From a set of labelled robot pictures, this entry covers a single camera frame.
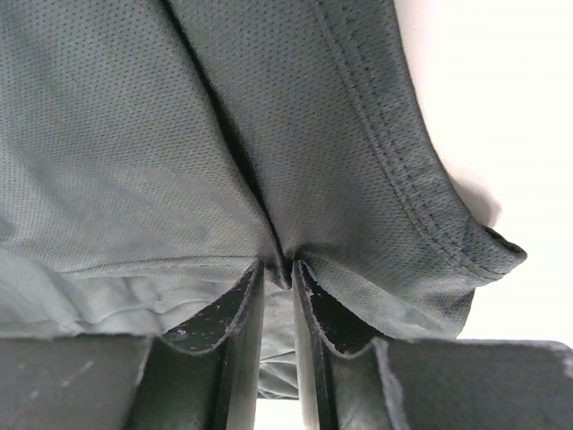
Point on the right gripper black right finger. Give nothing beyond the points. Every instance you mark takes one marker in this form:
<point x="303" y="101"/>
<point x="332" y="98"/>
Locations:
<point x="351" y="376"/>

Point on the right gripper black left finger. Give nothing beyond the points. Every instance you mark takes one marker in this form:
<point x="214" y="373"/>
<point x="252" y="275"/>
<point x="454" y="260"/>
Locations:
<point x="202" y="374"/>

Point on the black t shirt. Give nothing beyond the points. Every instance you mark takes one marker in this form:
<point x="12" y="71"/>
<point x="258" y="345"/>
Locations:
<point x="151" y="151"/>

